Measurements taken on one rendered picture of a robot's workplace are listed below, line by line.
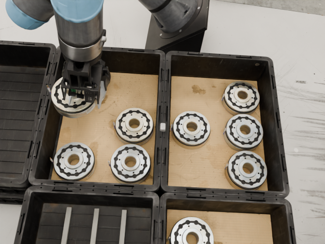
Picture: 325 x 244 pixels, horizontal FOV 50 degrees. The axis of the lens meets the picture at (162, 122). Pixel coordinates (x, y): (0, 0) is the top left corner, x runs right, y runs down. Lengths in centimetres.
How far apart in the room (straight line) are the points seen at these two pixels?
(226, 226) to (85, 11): 61
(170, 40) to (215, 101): 25
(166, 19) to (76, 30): 59
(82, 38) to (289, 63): 92
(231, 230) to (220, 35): 74
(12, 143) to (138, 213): 39
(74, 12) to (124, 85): 53
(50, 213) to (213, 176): 42
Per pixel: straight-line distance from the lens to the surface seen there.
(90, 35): 57
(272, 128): 94
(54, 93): 83
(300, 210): 112
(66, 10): 53
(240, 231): 91
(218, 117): 100
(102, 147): 95
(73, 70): 62
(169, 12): 110
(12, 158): 99
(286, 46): 139
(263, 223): 93
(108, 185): 81
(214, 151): 95
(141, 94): 101
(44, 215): 92
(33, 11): 69
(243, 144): 95
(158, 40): 117
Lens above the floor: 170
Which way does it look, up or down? 63 degrees down
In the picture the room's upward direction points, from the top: 6 degrees clockwise
